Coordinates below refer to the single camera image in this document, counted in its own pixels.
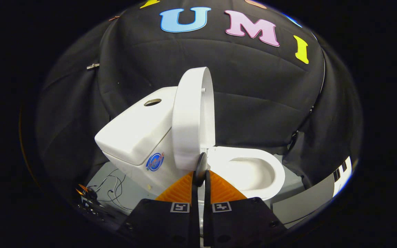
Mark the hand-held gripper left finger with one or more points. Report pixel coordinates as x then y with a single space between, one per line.
194 213

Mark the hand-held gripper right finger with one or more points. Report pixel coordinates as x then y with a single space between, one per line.
207 213

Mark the black round lid lifter tab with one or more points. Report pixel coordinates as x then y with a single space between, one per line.
200 168

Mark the white toilet lid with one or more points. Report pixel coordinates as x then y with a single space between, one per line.
188 120

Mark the white toilet seat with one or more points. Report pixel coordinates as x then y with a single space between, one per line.
277 172

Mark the white ceramic toilet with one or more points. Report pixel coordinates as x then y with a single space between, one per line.
136 131

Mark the black backdrop cloth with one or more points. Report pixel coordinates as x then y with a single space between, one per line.
253 96

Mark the white panel with black bars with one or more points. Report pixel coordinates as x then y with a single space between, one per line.
343 175

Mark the silver metal clip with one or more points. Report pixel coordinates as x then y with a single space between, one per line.
92 66

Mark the red clip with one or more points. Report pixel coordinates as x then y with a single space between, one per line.
114 18

